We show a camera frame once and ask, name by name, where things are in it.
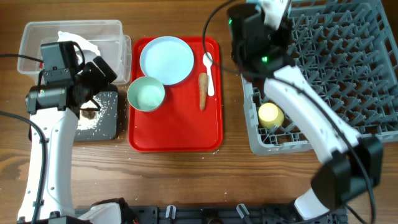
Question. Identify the white rice pile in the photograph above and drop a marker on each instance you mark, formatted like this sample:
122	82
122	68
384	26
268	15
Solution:
106	106

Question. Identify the green bowl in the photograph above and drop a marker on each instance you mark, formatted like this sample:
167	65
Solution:
146	94

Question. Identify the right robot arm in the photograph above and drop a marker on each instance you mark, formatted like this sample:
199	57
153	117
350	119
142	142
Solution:
350	164

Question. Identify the white plastic spoon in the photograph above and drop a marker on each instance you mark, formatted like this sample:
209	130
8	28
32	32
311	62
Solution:
208	62

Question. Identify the dark brown food lump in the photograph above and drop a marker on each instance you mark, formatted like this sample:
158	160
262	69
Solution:
88	113

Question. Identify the white tissue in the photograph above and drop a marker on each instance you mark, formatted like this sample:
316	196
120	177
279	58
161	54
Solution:
90	50

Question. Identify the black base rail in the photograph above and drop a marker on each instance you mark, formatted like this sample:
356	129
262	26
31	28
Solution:
274	213

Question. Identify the brown carrot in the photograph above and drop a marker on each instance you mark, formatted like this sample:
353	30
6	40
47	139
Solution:
203	88

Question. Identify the clear plastic bin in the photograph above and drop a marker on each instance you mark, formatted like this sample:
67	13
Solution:
114	45

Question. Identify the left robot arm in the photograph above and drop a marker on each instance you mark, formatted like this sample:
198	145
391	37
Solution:
65	84

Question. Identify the red serving tray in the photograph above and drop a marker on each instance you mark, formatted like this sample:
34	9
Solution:
178	124

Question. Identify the light blue plate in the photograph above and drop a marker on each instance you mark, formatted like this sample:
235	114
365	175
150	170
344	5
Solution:
168	59

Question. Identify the grey dishwasher rack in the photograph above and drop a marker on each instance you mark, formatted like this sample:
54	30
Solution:
347	52

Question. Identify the black plastic tray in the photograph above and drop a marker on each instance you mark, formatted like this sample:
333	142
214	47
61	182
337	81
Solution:
102	135

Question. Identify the yellow cup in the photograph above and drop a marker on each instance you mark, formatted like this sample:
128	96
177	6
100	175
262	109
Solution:
270	115

